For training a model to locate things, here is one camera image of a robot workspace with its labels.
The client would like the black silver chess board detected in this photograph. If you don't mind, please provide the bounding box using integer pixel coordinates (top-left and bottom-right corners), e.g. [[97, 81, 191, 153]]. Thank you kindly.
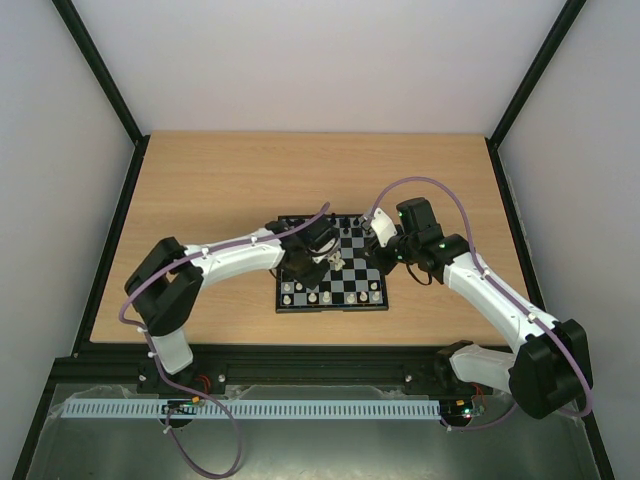
[[275, 213, 389, 314]]

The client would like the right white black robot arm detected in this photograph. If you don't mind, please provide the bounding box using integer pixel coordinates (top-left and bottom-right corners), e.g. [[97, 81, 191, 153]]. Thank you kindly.
[[363, 197, 593, 419]]

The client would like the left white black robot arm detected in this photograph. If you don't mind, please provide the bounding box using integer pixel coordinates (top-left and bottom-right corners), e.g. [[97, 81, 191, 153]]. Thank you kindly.
[[122, 215, 344, 375]]

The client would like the pile of white pieces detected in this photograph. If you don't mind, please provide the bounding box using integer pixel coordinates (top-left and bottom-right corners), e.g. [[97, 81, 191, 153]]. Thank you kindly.
[[327, 251, 345, 271]]

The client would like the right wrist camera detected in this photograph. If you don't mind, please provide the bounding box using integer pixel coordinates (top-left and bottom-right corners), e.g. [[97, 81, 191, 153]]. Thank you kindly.
[[362, 207, 397, 248]]

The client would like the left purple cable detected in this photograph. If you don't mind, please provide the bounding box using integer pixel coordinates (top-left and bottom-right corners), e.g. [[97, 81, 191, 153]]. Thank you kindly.
[[117, 201, 331, 477]]

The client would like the purple cable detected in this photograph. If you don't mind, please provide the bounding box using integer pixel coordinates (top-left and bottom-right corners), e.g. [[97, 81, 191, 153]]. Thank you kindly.
[[361, 176, 594, 432], [117, 201, 331, 477]]

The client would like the black aluminium rail base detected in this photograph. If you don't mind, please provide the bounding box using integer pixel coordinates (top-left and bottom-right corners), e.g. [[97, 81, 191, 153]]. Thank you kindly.
[[46, 344, 492, 399]]

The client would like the white slotted cable duct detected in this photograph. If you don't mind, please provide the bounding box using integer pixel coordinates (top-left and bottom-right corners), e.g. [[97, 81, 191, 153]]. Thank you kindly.
[[61, 398, 441, 420]]

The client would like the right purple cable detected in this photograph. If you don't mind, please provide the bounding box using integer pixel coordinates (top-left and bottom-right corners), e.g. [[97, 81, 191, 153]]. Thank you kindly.
[[361, 176, 594, 432]]

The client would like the right black frame post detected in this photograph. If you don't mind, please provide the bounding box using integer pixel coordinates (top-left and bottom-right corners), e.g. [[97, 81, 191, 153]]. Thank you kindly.
[[488, 0, 587, 146]]

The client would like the black frame post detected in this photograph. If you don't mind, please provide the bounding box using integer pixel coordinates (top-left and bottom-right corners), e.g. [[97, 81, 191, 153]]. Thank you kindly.
[[488, 0, 587, 146], [51, 0, 149, 146]]

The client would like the left black frame post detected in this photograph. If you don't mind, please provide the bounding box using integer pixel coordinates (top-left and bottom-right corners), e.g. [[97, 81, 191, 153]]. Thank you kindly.
[[51, 0, 149, 146]]

